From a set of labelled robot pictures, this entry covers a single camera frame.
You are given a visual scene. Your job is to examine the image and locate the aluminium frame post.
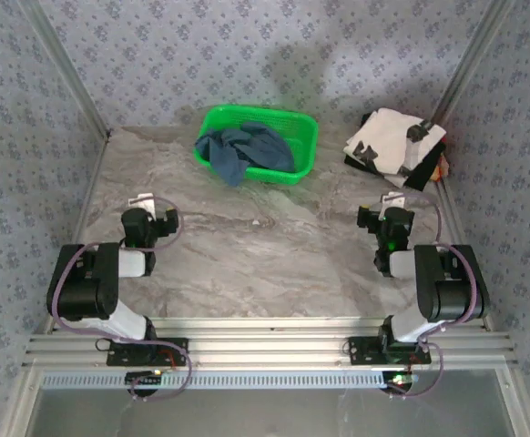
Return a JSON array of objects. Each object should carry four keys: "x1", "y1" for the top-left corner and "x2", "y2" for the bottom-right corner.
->
[
  {"x1": 431, "y1": 0, "x2": 519, "y2": 127},
  {"x1": 18, "y1": 0, "x2": 114, "y2": 137}
]

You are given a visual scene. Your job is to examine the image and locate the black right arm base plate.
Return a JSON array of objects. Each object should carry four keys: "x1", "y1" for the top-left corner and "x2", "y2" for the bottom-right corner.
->
[{"x1": 347, "y1": 335, "x2": 433, "y2": 365}]

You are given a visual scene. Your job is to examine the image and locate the white t-shirt with black print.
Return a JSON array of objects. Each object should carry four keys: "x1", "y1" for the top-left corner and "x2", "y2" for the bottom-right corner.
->
[{"x1": 342, "y1": 107, "x2": 448, "y2": 188}]

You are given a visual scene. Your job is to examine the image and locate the green plastic basket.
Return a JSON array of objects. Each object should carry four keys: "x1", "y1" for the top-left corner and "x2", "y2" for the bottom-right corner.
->
[{"x1": 193, "y1": 104, "x2": 320, "y2": 187}]

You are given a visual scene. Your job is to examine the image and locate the aluminium table side rail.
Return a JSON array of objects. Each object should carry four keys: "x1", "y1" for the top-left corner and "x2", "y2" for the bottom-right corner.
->
[
  {"x1": 433, "y1": 179, "x2": 498, "y2": 333},
  {"x1": 41, "y1": 129, "x2": 114, "y2": 336}
]

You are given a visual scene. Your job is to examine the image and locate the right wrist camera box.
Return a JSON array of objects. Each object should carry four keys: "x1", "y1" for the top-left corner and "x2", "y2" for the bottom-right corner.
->
[{"x1": 381, "y1": 192, "x2": 406, "y2": 211}]

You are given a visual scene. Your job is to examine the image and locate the small circuit board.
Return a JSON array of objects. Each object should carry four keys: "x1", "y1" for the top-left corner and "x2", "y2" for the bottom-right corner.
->
[
  {"x1": 382, "y1": 371, "x2": 419, "y2": 389},
  {"x1": 126, "y1": 371, "x2": 165, "y2": 387}
]

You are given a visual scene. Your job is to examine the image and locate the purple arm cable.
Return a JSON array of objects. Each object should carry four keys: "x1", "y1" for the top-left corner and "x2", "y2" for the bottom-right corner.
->
[
  {"x1": 48, "y1": 195, "x2": 194, "y2": 402},
  {"x1": 385, "y1": 190, "x2": 480, "y2": 401}
]

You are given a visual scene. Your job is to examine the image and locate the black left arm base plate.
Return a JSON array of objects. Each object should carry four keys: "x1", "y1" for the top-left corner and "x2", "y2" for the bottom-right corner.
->
[{"x1": 106, "y1": 337, "x2": 189, "y2": 368}]

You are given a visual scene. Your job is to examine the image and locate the grey metal panel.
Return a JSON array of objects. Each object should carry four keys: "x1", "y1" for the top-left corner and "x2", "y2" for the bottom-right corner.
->
[{"x1": 32, "y1": 389, "x2": 515, "y2": 437}]

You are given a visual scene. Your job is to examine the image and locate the blue t-shirt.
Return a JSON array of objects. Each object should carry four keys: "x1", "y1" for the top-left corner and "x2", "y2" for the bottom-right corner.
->
[{"x1": 194, "y1": 120, "x2": 296, "y2": 188}]

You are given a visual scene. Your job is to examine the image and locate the grey slotted cable duct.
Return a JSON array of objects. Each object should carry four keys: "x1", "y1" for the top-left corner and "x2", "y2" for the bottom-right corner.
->
[{"x1": 40, "y1": 371, "x2": 414, "y2": 391}]

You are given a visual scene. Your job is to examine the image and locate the aluminium rail beam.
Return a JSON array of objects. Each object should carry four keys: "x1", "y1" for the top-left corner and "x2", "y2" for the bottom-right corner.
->
[{"x1": 23, "y1": 316, "x2": 519, "y2": 369}]

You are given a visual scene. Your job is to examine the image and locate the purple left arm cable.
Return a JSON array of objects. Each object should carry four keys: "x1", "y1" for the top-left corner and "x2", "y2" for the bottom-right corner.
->
[{"x1": 48, "y1": 195, "x2": 194, "y2": 402}]

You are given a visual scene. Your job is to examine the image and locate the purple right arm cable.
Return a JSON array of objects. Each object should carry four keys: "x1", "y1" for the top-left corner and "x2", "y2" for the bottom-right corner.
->
[{"x1": 385, "y1": 190, "x2": 480, "y2": 401}]

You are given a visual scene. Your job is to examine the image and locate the red folded t-shirt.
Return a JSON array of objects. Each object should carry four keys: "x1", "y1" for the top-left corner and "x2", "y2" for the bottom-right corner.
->
[{"x1": 431, "y1": 152, "x2": 451, "y2": 183}]

